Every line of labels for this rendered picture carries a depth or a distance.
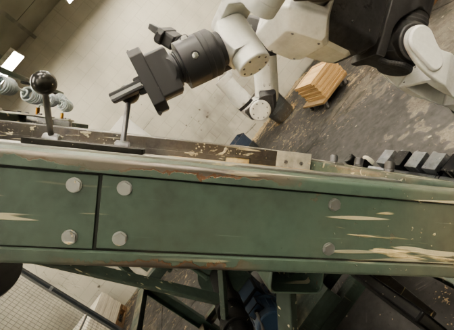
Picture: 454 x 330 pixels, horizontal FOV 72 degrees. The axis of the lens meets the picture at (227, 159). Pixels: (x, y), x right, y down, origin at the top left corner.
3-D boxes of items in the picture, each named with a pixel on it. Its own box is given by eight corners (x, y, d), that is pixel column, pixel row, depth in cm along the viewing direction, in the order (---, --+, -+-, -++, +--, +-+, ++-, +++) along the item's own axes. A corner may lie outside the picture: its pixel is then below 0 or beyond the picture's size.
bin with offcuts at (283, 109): (300, 102, 520) (271, 76, 508) (282, 126, 517) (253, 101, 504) (288, 105, 571) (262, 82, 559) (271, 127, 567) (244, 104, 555)
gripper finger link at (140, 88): (109, 98, 54) (142, 82, 55) (113, 100, 57) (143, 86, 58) (113, 106, 54) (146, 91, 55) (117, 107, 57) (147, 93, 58)
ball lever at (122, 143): (131, 151, 55) (140, 82, 58) (109, 149, 54) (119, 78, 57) (133, 155, 59) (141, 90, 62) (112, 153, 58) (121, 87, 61)
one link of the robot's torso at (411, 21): (405, 38, 104) (375, 27, 101) (440, 24, 90) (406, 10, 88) (394, 76, 104) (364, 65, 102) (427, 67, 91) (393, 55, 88)
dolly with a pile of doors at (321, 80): (355, 77, 390) (332, 55, 383) (330, 109, 386) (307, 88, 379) (330, 86, 450) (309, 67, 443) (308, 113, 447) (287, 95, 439)
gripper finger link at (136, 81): (113, 100, 57) (143, 86, 58) (109, 98, 54) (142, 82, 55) (108, 92, 57) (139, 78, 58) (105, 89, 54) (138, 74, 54)
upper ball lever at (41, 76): (59, 151, 54) (51, 77, 47) (36, 149, 53) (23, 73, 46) (67, 140, 57) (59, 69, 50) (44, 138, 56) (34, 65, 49)
